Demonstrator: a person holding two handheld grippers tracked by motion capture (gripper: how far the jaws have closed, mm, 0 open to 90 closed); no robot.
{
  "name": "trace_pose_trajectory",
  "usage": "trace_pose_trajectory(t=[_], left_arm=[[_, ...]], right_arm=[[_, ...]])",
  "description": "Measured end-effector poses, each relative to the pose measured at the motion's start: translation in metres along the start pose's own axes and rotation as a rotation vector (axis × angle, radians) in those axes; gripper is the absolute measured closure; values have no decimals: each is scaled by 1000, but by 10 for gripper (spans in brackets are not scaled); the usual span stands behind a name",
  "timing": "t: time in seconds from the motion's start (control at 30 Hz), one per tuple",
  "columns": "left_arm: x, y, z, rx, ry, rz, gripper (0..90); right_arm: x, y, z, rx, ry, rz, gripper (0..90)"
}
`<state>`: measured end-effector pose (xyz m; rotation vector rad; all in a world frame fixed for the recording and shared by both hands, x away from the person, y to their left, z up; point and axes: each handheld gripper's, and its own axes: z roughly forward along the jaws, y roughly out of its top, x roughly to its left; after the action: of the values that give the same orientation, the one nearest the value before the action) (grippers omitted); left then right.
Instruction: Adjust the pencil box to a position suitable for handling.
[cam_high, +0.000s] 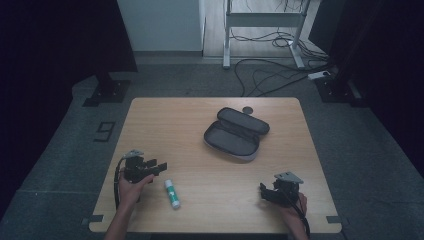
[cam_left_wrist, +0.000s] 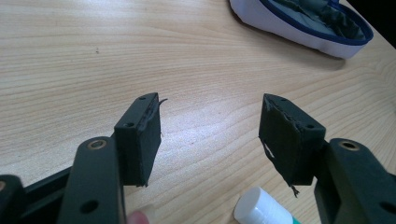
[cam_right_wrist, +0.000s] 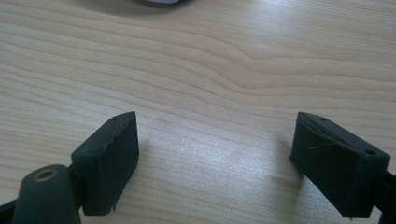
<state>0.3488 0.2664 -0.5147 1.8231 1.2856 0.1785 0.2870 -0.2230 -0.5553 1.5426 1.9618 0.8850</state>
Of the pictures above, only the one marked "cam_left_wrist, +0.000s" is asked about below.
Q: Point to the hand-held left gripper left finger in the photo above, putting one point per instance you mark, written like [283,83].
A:
[137,146]

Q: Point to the white pencil case blue trim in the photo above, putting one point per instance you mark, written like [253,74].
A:
[299,21]

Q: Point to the white glue stick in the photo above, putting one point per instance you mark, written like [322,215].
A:
[260,208]

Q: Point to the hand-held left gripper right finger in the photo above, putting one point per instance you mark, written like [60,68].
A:
[292,146]

